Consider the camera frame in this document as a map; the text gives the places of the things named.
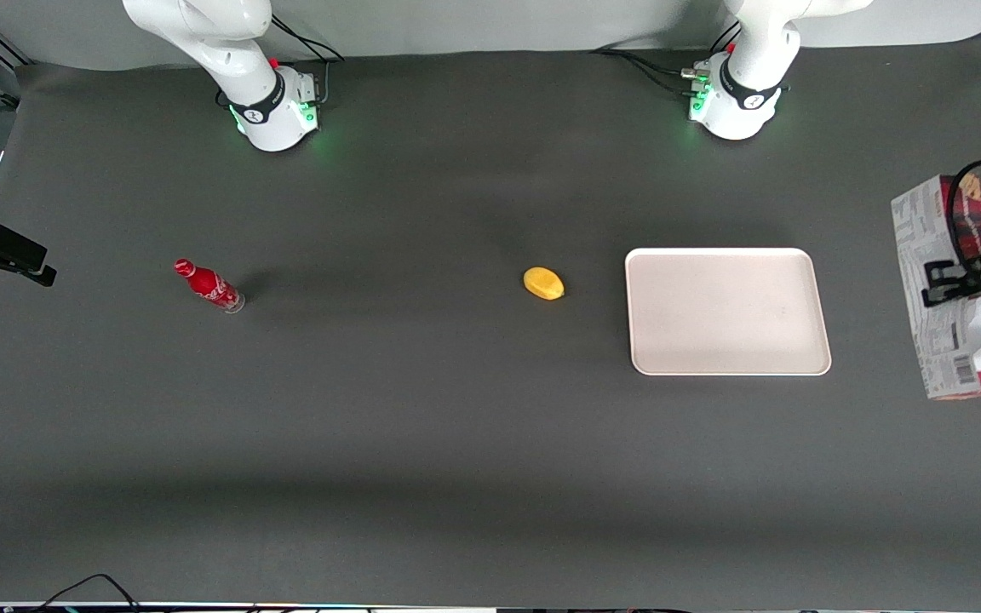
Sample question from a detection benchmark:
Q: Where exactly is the red cola bottle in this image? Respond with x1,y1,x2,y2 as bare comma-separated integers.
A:
173,258,247,315

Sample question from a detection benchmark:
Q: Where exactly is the yellow lemon toy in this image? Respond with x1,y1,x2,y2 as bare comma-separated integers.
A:
523,266,566,301

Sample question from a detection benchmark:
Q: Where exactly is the red plaid cookie box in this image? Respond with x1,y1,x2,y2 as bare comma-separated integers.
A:
891,174,981,401

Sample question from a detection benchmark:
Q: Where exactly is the white rectangular tray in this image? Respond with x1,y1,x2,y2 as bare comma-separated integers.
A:
624,247,833,377

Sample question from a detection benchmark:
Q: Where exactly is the black cable at table edge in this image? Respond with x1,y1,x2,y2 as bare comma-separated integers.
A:
31,573,144,613

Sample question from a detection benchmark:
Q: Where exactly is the black arm base cable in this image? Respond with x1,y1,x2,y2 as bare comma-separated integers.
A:
590,48,709,80
271,14,346,107
627,54,706,97

